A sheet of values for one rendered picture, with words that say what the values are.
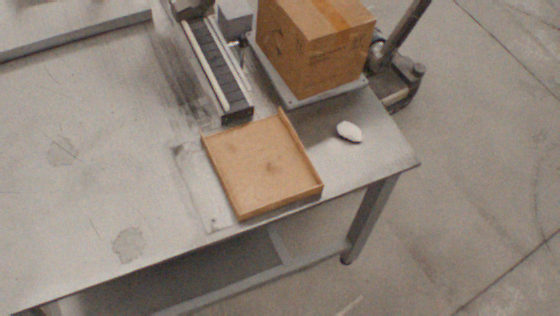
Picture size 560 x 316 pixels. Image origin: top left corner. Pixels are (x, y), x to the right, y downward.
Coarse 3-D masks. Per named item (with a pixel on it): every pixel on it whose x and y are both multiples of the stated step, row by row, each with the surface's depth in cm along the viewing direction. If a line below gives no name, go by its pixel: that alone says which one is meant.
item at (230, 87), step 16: (192, 32) 179; (208, 32) 180; (192, 48) 175; (208, 48) 175; (208, 64) 171; (224, 64) 172; (208, 80) 168; (224, 80) 168; (240, 96) 165; (224, 112) 161
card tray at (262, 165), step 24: (264, 120) 167; (288, 120) 163; (216, 144) 160; (240, 144) 161; (264, 144) 162; (288, 144) 163; (216, 168) 152; (240, 168) 156; (264, 168) 157; (288, 168) 158; (312, 168) 156; (240, 192) 152; (264, 192) 153; (288, 192) 153; (312, 192) 153; (240, 216) 145
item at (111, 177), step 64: (256, 0) 199; (0, 64) 171; (64, 64) 173; (128, 64) 175; (256, 64) 180; (0, 128) 156; (64, 128) 159; (128, 128) 161; (192, 128) 163; (320, 128) 168; (384, 128) 170; (0, 192) 144; (64, 192) 147; (128, 192) 149; (192, 192) 151; (320, 192) 155; (0, 256) 134; (64, 256) 136; (128, 256) 138
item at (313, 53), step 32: (288, 0) 157; (320, 0) 158; (352, 0) 159; (256, 32) 179; (288, 32) 157; (320, 32) 150; (352, 32) 155; (288, 64) 166; (320, 64) 160; (352, 64) 169
